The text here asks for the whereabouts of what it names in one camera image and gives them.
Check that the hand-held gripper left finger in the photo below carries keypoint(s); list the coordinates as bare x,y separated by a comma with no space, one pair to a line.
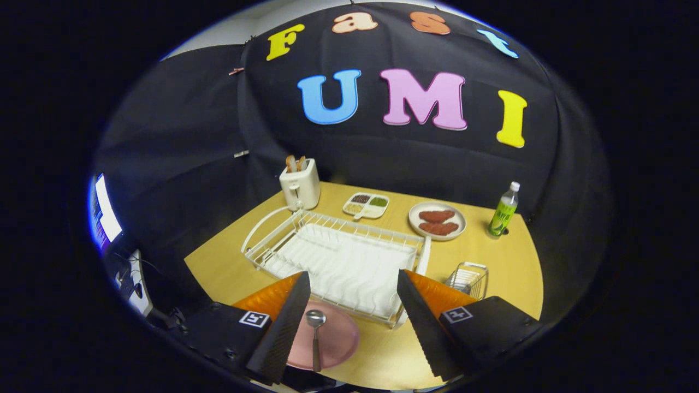
284,327

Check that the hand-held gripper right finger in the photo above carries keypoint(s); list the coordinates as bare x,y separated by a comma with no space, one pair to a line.
423,327

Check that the pink plate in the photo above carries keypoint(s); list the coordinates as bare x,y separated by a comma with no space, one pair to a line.
338,338

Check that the white plate with meat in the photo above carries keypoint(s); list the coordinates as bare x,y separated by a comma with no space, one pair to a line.
437,205

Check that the red-brown meat piece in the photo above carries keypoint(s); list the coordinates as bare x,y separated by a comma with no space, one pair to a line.
437,215
439,228

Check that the white divided snack tray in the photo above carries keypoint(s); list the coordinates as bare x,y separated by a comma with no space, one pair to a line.
366,214

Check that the green drink bottle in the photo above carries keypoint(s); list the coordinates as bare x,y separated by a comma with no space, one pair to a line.
502,215

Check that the white toaster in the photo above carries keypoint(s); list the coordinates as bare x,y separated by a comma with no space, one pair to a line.
300,188

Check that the brown toast slice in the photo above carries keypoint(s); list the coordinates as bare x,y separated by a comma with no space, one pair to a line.
291,164
301,163

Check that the computer monitor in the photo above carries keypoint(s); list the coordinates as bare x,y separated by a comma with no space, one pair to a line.
106,210

